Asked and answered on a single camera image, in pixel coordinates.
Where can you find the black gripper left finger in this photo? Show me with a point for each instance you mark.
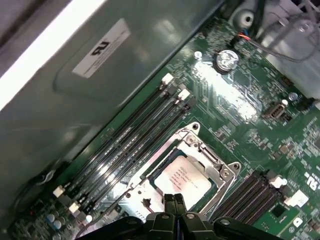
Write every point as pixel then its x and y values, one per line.
pixel 162 225

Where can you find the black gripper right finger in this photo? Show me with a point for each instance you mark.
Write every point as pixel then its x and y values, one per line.
pixel 192 225

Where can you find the silver CPU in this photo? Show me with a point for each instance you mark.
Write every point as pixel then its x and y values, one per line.
pixel 185 177

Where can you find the CPU socket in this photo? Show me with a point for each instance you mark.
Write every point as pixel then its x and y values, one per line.
pixel 188 130

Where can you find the green motherboard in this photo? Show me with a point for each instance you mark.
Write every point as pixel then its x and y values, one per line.
pixel 250 150

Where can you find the black PC case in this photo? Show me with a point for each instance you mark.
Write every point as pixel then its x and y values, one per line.
pixel 62 112

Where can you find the silver coin battery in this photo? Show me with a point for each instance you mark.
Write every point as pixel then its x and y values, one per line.
pixel 227 61

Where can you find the white label sticker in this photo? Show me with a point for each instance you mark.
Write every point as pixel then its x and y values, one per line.
pixel 100 50

